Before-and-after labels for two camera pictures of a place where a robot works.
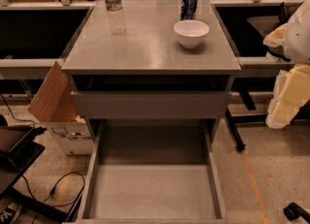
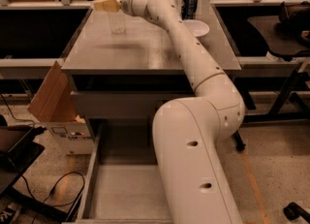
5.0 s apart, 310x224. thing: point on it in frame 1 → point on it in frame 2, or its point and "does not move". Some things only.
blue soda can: [189, 5] does not move
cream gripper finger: [275, 38] → [108, 4]
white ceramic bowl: [191, 33] does not move
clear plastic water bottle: [114, 7] does not move
